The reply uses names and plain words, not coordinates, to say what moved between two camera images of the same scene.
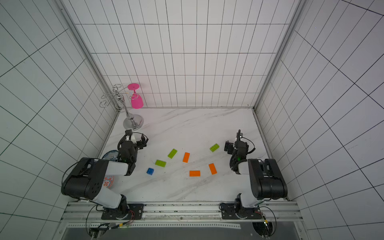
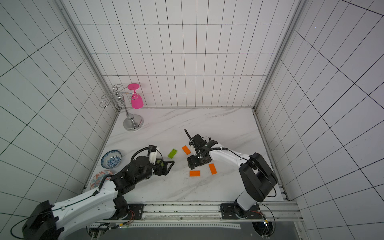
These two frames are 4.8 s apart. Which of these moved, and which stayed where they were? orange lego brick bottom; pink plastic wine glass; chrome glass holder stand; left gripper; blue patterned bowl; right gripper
Moved: left gripper; right gripper
Stayed: pink plastic wine glass; orange lego brick bottom; blue patterned bowl; chrome glass holder stand
